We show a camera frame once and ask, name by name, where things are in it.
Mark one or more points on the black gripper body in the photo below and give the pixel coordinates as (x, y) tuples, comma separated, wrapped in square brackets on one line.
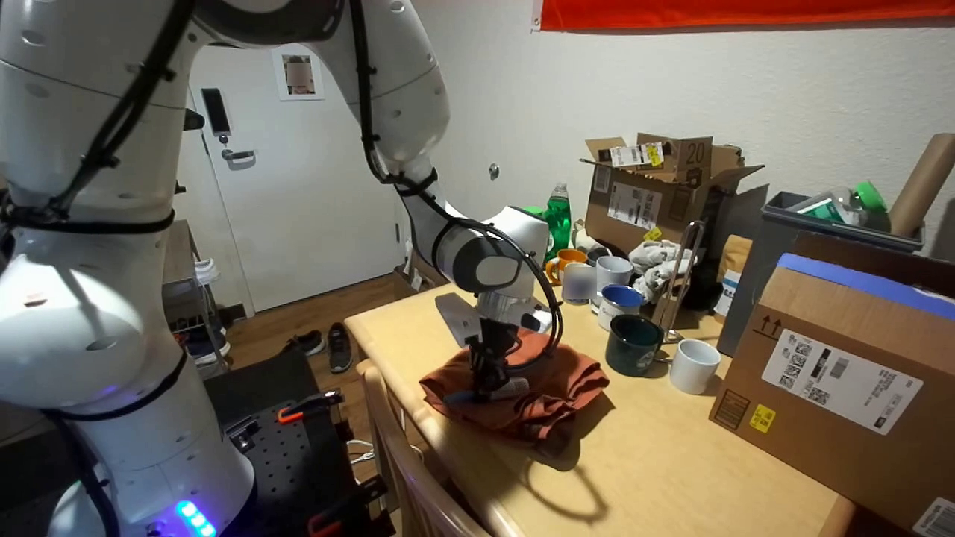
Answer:
[(495, 344)]

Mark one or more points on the brown cardboard tube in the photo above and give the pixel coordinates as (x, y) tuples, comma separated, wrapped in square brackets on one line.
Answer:
[(921, 184)]

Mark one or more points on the photo on door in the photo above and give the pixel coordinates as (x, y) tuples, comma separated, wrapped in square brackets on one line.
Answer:
[(301, 75)]

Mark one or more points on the blue and brown package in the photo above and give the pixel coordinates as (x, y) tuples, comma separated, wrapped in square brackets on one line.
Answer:
[(735, 271)]

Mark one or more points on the light wooden chair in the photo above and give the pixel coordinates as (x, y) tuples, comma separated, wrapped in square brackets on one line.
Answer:
[(420, 487)]

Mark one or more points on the white door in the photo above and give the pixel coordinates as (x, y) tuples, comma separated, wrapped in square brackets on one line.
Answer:
[(301, 219)]

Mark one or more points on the grey metal rod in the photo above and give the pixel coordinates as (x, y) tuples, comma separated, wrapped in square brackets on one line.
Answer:
[(678, 272)]

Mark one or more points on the dark grey trash bin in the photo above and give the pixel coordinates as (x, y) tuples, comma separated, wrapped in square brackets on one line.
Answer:
[(765, 259)]

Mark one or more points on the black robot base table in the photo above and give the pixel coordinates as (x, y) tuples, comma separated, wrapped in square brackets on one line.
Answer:
[(289, 466)]

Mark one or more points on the green item in bin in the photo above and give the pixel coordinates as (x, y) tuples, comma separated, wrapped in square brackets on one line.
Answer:
[(871, 195)]

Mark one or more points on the white mug with blue rim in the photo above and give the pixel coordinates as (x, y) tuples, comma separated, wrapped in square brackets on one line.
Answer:
[(623, 304)]

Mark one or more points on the small white cup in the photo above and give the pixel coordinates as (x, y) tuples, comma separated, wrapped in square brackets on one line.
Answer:
[(695, 366)]

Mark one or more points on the green bottle with white cap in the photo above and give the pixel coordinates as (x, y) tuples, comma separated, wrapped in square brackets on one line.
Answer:
[(560, 219)]

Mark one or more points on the blue patterned mug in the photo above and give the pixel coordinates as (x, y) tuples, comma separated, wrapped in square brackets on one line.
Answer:
[(580, 287)]

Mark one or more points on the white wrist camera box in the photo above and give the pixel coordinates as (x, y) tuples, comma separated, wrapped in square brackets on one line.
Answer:
[(462, 318)]

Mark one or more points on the red wall banner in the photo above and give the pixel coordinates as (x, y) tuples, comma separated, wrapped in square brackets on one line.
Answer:
[(748, 14)]

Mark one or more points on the white crumpled plastic bags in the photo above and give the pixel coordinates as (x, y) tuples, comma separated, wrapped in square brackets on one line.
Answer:
[(662, 260)]

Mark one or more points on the small wall fixture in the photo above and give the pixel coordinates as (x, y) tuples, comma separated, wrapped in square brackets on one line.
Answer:
[(495, 172)]

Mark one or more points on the orange mug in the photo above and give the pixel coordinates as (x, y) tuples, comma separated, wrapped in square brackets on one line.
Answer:
[(568, 260)]

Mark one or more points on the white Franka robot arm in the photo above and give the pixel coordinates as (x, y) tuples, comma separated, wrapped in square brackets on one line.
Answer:
[(90, 330)]

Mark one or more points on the dark shoe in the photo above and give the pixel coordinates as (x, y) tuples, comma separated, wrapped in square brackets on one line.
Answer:
[(339, 348), (305, 344)]

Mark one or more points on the orange folded cloth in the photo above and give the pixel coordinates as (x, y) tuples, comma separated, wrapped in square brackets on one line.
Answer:
[(563, 384)]

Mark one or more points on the black door lock pad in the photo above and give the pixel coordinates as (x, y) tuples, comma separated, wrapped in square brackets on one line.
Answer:
[(217, 116)]

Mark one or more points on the small shelf cart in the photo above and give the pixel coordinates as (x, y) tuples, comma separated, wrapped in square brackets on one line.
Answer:
[(195, 318)]

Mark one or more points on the cardboard box with blue tape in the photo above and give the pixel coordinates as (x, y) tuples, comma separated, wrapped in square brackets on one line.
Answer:
[(847, 398)]

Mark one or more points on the dark green mug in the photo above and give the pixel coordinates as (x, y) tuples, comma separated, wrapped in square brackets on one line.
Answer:
[(635, 348)]

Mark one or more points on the pale grey mug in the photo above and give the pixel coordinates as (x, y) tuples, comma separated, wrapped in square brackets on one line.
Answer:
[(614, 272)]

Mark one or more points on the large open cardboard box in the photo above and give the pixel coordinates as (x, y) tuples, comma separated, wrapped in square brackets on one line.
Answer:
[(647, 198)]

